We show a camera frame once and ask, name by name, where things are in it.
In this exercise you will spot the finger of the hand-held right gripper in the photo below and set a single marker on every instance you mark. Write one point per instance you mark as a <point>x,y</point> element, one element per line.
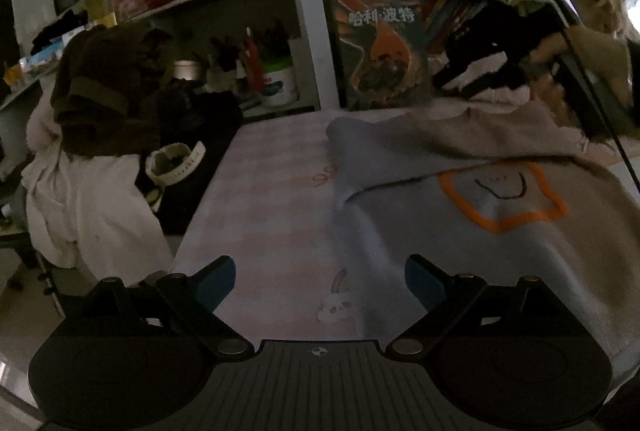
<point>480,81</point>
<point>485,31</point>

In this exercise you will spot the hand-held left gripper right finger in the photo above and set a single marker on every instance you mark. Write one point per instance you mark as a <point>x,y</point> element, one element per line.
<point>420,278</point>

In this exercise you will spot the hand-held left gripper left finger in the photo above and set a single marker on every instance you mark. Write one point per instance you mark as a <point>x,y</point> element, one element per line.
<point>220,277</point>

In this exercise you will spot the blue and beige sweater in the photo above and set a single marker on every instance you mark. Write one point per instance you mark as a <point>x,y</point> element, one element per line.
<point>425,236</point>

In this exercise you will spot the row of books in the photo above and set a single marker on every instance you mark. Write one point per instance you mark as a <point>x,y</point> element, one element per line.
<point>450,18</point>

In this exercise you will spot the pink checked table mat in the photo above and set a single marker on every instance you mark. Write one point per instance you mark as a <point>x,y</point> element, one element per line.
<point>270,211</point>

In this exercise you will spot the illustrated book box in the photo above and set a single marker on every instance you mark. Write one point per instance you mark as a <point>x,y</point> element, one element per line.
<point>380,61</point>

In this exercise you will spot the white smartwatch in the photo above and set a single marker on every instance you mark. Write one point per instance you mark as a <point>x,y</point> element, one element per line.
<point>185,171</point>

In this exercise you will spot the white garment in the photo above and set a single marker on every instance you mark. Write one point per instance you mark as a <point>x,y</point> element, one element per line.
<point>90,211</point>

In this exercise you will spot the grey metal shelf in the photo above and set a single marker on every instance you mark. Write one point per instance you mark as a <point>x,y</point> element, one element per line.
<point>305,11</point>

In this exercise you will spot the white jar with green lid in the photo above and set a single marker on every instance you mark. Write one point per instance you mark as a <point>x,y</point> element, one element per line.
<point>280,86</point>

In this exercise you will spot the round metal tin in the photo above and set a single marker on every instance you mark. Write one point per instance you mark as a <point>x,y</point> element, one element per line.
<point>187,71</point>

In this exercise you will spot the dark olive garment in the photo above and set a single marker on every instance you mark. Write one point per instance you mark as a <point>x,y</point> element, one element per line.
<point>110,96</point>

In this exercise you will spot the red tassel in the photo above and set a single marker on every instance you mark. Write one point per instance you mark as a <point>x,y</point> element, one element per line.
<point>252,61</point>

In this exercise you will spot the cluster of pens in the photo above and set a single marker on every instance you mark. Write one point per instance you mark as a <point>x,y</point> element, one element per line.
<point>230,56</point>

